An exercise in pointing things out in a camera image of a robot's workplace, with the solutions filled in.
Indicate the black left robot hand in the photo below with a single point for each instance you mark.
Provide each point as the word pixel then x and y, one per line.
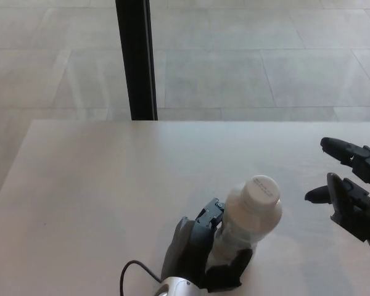
pixel 188 246

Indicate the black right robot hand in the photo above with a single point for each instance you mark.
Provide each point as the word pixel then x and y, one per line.
pixel 367 216

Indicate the white translucent plastic bottle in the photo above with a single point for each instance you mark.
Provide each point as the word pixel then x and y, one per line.
pixel 249 219

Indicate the white screw bottle cap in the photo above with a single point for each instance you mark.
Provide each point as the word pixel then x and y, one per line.
pixel 262 191

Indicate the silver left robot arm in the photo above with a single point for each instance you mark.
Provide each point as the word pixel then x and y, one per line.
pixel 179 286

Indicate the black window frame post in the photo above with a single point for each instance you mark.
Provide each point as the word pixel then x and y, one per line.
pixel 135 58

